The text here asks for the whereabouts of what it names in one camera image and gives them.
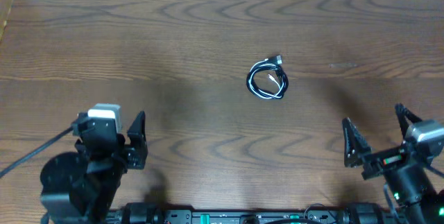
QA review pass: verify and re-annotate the clear tape patch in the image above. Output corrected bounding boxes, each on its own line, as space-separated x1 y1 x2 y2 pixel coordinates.
329 62 357 69

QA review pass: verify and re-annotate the left camera black cable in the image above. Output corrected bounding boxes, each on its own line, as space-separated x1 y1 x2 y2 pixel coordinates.
0 126 76 180

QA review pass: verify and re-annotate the black USB cable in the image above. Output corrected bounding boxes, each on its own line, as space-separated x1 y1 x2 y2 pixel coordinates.
246 54 289 101

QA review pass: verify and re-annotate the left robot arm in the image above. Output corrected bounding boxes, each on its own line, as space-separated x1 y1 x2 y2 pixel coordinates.
40 112 148 223

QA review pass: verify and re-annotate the white USB cable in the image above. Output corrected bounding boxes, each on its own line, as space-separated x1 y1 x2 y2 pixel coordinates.
248 58 289 100

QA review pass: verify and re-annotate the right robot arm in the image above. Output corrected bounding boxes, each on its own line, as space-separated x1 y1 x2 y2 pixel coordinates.
342 103 443 223

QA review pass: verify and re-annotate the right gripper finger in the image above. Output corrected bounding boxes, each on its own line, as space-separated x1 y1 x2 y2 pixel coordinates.
395 103 422 137
342 118 372 168

